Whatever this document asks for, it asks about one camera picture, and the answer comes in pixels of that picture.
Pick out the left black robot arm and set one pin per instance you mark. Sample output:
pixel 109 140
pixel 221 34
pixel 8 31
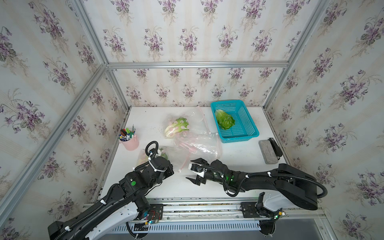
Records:
pixel 124 201

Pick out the grey whiteboard eraser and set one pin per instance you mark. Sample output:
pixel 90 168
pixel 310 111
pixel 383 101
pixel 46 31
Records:
pixel 271 151

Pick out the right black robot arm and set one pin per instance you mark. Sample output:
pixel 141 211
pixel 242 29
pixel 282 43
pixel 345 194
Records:
pixel 280 188

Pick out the teal plastic basket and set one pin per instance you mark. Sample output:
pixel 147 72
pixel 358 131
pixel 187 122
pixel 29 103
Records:
pixel 244 128

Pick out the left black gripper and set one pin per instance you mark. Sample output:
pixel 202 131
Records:
pixel 170 169

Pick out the bagged cabbage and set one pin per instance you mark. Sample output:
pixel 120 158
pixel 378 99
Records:
pixel 161 153
pixel 177 126

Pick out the pink pen cup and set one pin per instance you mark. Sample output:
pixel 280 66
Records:
pixel 132 144

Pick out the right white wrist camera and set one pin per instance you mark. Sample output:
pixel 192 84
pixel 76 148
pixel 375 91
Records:
pixel 197 169

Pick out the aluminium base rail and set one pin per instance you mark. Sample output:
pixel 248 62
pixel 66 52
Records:
pixel 206 209

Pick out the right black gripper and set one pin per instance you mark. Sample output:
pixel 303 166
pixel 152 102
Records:
pixel 199 181

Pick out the near bagged cabbage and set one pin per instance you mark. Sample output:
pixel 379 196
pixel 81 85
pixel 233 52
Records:
pixel 161 153

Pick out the coloured pens bundle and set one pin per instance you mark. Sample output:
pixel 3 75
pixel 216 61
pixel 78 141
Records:
pixel 127 134

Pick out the clear zip-top bag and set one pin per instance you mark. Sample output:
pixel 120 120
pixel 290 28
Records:
pixel 177 157
pixel 207 146
pixel 198 123

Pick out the green chinese cabbage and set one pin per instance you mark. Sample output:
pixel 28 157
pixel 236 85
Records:
pixel 224 120

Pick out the far bagged cabbage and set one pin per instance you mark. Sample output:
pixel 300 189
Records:
pixel 177 126

